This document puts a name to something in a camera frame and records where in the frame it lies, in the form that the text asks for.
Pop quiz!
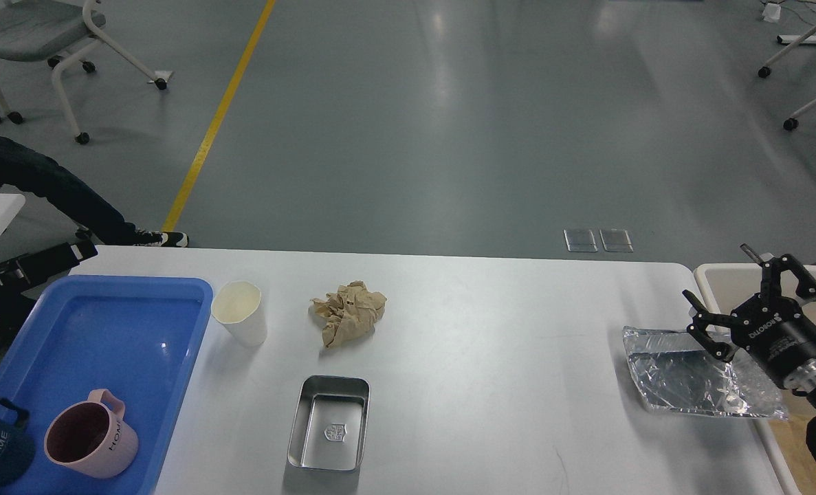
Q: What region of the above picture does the blue plastic tray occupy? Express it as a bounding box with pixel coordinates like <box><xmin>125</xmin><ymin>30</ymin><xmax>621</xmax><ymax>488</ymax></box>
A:
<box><xmin>0</xmin><ymin>275</ymin><xmax>212</xmax><ymax>494</ymax></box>

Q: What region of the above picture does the person in dark jeans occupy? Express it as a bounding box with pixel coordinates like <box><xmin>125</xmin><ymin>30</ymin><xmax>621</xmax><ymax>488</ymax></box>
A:
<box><xmin>0</xmin><ymin>137</ymin><xmax>190</xmax><ymax>248</ymax></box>

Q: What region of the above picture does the floor outlet plate right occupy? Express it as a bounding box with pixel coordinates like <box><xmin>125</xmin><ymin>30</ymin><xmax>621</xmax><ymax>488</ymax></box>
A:
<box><xmin>599</xmin><ymin>228</ymin><xmax>635</xmax><ymax>253</ymax></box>

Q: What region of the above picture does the crumpled brown paper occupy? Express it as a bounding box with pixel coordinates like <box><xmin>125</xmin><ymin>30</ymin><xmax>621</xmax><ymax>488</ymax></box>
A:
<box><xmin>311</xmin><ymin>280</ymin><xmax>388</xmax><ymax>349</ymax></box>

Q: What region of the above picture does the beige plastic bin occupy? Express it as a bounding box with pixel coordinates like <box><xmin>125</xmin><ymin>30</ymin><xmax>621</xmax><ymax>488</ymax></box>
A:
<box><xmin>694</xmin><ymin>263</ymin><xmax>816</xmax><ymax>494</ymax></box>

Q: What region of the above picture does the brown paper in bin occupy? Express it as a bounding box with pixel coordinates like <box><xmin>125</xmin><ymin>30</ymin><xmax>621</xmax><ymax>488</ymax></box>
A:
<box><xmin>769</xmin><ymin>413</ymin><xmax>816</xmax><ymax>494</ymax></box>

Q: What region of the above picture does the floor outlet plate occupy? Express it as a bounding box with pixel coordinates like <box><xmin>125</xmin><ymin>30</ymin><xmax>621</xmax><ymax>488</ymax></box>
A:
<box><xmin>599</xmin><ymin>228</ymin><xmax>635</xmax><ymax>253</ymax></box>
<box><xmin>564</xmin><ymin>229</ymin><xmax>599</xmax><ymax>253</ymax></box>

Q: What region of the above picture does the aluminium foil tray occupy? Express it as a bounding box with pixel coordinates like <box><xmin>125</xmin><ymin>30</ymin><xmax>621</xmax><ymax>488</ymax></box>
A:
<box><xmin>622</xmin><ymin>326</ymin><xmax>790</xmax><ymax>420</ymax></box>

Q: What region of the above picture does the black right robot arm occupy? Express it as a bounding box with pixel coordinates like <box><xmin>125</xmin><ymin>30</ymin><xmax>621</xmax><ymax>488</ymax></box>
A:
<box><xmin>682</xmin><ymin>244</ymin><xmax>816</xmax><ymax>462</ymax></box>

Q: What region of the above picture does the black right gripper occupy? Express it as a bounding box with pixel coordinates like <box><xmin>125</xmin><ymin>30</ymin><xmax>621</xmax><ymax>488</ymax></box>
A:
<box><xmin>682</xmin><ymin>243</ymin><xmax>816</xmax><ymax>391</ymax></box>

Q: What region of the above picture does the grey office chair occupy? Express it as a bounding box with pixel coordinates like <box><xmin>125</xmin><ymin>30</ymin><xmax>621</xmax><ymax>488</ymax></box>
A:
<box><xmin>0</xmin><ymin>1</ymin><xmax>170</xmax><ymax>145</ymax></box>

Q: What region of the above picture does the floor outlet plate left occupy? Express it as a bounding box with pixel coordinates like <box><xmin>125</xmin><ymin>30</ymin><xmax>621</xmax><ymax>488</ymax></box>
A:
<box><xmin>564</xmin><ymin>229</ymin><xmax>599</xmax><ymax>253</ymax></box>

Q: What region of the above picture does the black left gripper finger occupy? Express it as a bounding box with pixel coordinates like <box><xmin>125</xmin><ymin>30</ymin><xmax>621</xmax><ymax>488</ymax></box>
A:
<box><xmin>0</xmin><ymin>239</ymin><xmax>98</xmax><ymax>286</ymax></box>

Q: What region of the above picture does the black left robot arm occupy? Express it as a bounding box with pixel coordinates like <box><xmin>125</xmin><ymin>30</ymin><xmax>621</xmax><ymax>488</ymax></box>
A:
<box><xmin>0</xmin><ymin>239</ymin><xmax>98</xmax><ymax>329</ymax></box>

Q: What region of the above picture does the pink ribbed mug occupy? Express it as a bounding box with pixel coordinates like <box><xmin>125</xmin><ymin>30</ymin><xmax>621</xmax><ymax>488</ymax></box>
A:
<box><xmin>43</xmin><ymin>388</ymin><xmax>140</xmax><ymax>479</ymax></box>

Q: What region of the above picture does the stainless steel rectangular container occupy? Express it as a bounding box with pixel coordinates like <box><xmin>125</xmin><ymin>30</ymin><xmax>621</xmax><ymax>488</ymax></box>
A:
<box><xmin>283</xmin><ymin>374</ymin><xmax>371</xmax><ymax>494</ymax></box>

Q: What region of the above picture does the white paper cup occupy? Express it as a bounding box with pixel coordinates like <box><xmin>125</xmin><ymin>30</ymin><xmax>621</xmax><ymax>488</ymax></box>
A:
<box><xmin>212</xmin><ymin>280</ymin><xmax>267</xmax><ymax>347</ymax></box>

